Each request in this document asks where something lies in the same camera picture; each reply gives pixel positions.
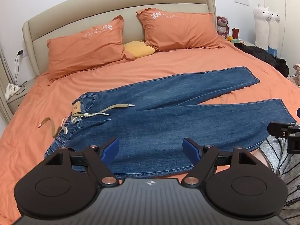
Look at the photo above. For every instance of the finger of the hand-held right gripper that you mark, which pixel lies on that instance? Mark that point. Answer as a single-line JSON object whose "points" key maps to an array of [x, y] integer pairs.
{"points": [[292, 134]]}

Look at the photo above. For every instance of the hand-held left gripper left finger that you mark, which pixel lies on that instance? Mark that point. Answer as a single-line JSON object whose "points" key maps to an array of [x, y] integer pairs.
{"points": [[110, 150]]}

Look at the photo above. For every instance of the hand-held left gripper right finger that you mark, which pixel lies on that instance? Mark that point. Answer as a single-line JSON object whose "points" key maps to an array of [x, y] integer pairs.
{"points": [[189, 149]]}

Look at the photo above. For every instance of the blue denim pants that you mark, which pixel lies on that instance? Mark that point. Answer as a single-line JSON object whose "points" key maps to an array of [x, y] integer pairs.
{"points": [[164, 121]]}

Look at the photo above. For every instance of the person's grey striped clothing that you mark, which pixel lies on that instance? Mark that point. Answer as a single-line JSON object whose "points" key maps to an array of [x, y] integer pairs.
{"points": [[283, 168]]}

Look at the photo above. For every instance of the tan fabric belt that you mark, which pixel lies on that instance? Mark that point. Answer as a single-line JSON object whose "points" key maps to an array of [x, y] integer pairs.
{"points": [[117, 106]]}

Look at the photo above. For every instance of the pink bag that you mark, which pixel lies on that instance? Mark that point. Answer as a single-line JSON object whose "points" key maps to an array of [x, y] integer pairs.
{"points": [[295, 75]]}

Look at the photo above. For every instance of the black jacket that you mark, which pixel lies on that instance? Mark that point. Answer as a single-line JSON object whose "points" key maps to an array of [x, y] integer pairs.
{"points": [[264, 55]]}

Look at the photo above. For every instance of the bed with orange sheet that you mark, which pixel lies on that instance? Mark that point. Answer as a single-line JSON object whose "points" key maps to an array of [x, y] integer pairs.
{"points": [[25, 154]]}

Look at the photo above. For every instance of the beige nightstand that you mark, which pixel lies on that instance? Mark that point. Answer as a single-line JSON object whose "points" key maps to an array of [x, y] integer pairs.
{"points": [[21, 100]]}

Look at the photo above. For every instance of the orange embroidered pillow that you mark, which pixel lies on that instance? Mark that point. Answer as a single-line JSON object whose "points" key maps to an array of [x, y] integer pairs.
{"points": [[178, 30], [89, 49]]}

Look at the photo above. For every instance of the white alpaca plush toy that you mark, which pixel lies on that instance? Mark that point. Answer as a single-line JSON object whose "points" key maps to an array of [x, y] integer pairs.
{"points": [[261, 28], [274, 32]]}

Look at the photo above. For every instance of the bedside table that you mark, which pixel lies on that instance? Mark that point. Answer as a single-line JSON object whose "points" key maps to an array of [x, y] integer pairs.
{"points": [[245, 42]]}

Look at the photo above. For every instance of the yellow cushion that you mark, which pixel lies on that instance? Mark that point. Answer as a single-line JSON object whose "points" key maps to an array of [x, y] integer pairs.
{"points": [[139, 49]]}

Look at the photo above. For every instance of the white crumpled cloth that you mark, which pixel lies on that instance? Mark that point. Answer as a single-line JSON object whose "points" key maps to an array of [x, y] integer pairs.
{"points": [[11, 91]]}

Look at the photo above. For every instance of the red candle jar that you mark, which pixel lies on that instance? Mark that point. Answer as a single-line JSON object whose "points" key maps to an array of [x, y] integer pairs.
{"points": [[235, 32]]}

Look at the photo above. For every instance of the beige curtain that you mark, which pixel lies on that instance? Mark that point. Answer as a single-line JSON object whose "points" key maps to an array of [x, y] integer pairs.
{"points": [[4, 93]]}

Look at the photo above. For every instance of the pink plush bear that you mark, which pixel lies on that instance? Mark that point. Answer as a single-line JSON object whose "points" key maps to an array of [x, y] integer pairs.
{"points": [[222, 25]]}

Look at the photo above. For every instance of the white wardrobe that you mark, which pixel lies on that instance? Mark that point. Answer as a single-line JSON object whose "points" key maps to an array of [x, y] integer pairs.
{"points": [[288, 2]]}

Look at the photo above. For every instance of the beige padded headboard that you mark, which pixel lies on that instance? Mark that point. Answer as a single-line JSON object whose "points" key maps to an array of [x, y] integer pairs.
{"points": [[93, 4]]}

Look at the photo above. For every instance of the wall charger plug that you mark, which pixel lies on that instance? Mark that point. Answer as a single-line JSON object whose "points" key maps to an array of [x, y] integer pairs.
{"points": [[20, 52]]}

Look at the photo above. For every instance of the white wall switch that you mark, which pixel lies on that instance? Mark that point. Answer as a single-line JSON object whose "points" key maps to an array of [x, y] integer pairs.
{"points": [[241, 0]]}

